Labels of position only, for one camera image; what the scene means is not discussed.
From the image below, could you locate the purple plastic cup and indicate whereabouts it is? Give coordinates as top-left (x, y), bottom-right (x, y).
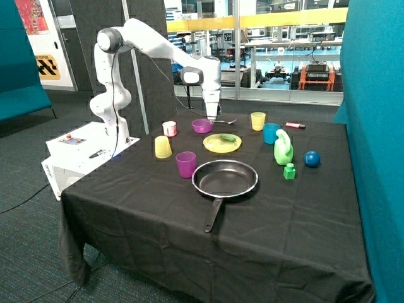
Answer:
top-left (175, 151), bottom-right (196, 179)

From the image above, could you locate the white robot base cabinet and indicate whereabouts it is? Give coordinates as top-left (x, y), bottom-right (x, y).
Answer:
top-left (42, 122), bottom-right (139, 200)

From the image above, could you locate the green toy block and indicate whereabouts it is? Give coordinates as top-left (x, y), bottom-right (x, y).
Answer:
top-left (283, 163), bottom-right (296, 180)

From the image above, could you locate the black frying pan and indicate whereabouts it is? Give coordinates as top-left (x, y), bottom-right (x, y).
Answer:
top-left (191, 159), bottom-right (259, 234)

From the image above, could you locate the upside-down yellow cup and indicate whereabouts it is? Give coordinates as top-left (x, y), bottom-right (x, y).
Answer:
top-left (155, 135), bottom-right (172, 159)

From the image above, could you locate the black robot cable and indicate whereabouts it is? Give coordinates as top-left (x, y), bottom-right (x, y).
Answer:
top-left (0, 44), bottom-right (209, 215)

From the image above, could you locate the teal partition wall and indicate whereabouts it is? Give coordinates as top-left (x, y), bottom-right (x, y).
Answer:
top-left (334, 1), bottom-right (403, 302)

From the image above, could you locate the black pen on cabinet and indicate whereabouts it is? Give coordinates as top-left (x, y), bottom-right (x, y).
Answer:
top-left (89, 150), bottom-right (106, 158)

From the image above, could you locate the pink highlighter marker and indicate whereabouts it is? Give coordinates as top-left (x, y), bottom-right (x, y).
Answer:
top-left (285, 122), bottom-right (306, 129)

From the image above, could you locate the pink white mug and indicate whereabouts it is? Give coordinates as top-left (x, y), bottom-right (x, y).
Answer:
top-left (162, 121), bottom-right (177, 138)

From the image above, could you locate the upright yellow cup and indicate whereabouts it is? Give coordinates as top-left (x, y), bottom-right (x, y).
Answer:
top-left (251, 112), bottom-right (266, 131)

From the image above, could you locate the blue plastic cup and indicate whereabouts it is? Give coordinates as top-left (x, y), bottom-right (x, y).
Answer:
top-left (263, 123), bottom-right (280, 145)

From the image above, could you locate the green toy cucumber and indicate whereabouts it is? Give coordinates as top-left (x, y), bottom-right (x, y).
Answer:
top-left (220, 134), bottom-right (236, 142)

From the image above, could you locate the red wall poster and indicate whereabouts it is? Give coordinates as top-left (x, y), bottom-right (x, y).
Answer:
top-left (15, 0), bottom-right (49, 35)

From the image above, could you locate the yellow black station sign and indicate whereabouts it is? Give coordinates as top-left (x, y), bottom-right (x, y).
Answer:
top-left (35, 54), bottom-right (61, 81)

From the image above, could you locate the black tablecloth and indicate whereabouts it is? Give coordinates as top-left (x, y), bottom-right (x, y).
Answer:
top-left (59, 115), bottom-right (376, 302)

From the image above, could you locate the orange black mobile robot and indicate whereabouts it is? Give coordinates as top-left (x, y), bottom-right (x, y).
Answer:
top-left (289, 61), bottom-right (343, 92)

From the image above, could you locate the purple plastic bowl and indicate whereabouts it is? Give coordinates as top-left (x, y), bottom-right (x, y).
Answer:
top-left (191, 119), bottom-right (213, 134)

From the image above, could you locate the teal sofa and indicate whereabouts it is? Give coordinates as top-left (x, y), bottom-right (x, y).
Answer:
top-left (0, 0), bottom-right (52, 121)

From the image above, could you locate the white lab workbench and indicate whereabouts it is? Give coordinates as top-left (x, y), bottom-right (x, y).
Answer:
top-left (240, 39), bottom-right (342, 90)

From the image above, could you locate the blue ball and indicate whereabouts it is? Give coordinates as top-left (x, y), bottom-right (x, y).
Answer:
top-left (304, 151), bottom-right (321, 168)

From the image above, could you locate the yellow plastic plate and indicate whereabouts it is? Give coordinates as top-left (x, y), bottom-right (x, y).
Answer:
top-left (203, 133), bottom-right (242, 153)

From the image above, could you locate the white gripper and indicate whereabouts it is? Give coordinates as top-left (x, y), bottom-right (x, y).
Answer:
top-left (203, 90), bottom-right (220, 124)

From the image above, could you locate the black tripod stand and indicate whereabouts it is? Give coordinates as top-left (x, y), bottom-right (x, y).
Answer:
top-left (176, 31), bottom-right (193, 110)

